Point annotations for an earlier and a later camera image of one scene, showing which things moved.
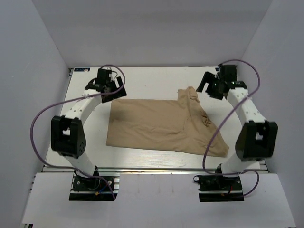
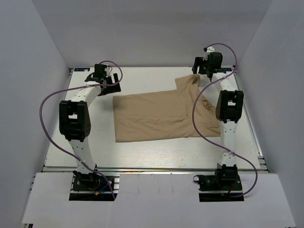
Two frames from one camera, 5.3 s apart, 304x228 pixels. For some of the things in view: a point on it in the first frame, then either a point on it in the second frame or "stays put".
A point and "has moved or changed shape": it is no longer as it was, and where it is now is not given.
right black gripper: [210, 77] → [200, 61]
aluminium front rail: [54, 169] stays put
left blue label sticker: [81, 69] stays put
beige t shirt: [180, 125] has moved or changed shape
